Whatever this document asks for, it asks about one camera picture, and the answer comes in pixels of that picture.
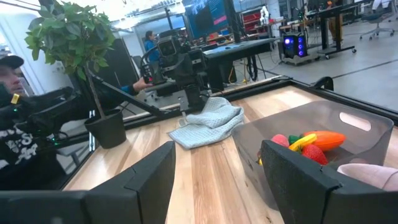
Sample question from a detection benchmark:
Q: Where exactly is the black aluminium table frame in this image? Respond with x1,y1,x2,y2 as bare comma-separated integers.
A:
60,75,398,190

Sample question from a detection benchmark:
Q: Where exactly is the grey waffle towel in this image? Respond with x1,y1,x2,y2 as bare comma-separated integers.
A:
168,96,245,151

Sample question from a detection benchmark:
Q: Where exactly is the black standing desk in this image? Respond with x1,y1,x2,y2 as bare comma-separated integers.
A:
306,2,358,60

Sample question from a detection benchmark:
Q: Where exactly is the person's hand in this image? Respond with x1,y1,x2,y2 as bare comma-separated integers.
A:
132,77,154,93

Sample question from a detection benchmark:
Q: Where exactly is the grey translucent plastic bin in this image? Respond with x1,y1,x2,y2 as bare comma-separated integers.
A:
231,100,395,215

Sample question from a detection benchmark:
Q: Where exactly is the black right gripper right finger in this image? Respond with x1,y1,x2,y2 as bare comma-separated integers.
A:
260,139,398,224

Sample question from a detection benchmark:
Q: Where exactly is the black frame bracket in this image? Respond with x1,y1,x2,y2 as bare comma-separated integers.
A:
312,76,335,91

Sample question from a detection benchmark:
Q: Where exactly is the grey office chair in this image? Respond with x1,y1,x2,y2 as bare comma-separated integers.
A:
359,9,396,40

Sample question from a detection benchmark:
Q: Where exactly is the yellow toy banana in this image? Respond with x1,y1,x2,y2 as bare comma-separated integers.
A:
288,133,318,152

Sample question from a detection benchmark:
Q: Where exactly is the person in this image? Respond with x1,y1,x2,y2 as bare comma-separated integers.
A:
326,0,345,43
144,30,161,63
0,55,139,190

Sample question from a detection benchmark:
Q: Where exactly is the large dark display screen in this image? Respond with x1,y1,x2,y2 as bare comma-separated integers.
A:
182,0,230,40

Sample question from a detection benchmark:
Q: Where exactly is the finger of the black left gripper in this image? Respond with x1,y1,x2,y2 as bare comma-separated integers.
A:
189,49,208,78
141,55,159,85

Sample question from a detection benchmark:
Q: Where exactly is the large red toy strawberry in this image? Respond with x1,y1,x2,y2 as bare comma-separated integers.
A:
300,144,329,166

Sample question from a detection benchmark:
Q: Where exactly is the pale pink cloth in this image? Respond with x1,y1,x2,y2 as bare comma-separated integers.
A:
336,162,398,192

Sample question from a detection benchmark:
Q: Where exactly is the orange toy fruit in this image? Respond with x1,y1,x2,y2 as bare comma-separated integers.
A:
303,130,347,152

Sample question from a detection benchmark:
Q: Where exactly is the black plant pot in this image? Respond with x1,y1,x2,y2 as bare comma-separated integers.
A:
83,108,127,149

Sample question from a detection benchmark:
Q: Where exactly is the green leafy tree plant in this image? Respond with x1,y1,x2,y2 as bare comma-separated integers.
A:
24,0,116,121

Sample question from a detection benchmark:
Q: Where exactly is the black diagonal frame strut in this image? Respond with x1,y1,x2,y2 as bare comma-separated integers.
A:
88,73,167,118

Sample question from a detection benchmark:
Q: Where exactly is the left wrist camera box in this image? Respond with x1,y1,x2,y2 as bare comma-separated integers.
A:
156,35,178,59

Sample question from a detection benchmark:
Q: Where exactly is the pink textured toy fruit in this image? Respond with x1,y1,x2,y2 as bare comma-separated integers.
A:
271,134,290,149

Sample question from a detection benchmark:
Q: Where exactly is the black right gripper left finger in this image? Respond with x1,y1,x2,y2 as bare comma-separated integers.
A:
0,141,177,224

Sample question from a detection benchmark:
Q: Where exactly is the black work table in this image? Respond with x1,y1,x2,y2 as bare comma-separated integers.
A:
203,37,279,91

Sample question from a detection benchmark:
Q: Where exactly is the black computer tower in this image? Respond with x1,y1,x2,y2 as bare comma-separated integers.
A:
282,33,309,60

